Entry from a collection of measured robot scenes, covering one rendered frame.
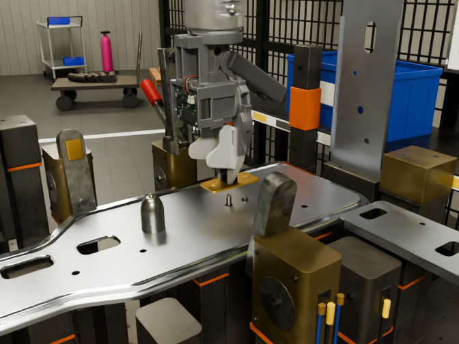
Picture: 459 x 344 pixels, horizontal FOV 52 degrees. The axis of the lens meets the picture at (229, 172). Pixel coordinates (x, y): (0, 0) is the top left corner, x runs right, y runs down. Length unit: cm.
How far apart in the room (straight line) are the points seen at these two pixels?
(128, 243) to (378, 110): 45
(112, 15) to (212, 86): 765
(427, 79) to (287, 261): 58
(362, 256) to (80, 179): 42
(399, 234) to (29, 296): 46
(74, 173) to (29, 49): 758
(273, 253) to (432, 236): 25
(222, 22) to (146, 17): 770
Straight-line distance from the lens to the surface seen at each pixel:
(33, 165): 76
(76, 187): 75
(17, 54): 833
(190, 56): 61
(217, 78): 62
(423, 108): 100
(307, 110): 96
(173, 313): 51
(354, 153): 86
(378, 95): 81
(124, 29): 826
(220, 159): 64
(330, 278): 51
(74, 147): 73
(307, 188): 78
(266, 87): 67
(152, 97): 85
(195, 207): 70
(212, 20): 59
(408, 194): 77
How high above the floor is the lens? 131
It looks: 21 degrees down
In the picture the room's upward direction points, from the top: straight up
